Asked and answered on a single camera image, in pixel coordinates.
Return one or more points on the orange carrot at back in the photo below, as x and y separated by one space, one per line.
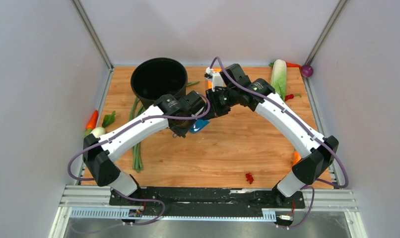
289 64

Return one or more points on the orange carrot at left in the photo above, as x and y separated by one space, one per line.
91 124

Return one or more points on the green long beans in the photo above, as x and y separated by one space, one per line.
136 110

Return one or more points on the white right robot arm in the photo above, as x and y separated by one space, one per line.
232 86

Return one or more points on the orange juice box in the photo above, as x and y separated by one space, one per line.
296 158

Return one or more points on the purple onion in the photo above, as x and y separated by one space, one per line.
306 71

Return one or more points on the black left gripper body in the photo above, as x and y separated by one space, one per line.
182 130

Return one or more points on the blue plastic dustpan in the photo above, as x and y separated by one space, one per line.
198 126

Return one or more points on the black plastic bin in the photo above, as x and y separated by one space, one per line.
157 77

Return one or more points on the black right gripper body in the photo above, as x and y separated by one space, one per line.
220 101

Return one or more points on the white radish with leaves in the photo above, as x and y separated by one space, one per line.
107 120

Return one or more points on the orange carrot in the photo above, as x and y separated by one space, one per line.
91 124
289 64

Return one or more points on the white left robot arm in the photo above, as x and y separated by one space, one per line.
100 153

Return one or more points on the napa cabbage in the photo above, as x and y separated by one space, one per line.
279 78

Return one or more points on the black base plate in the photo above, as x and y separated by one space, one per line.
207 202

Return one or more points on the red chili pepper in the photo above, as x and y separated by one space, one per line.
291 96

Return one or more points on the aluminium frame rail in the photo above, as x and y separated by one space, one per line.
83 201

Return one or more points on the red paper scrap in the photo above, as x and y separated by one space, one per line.
249 178

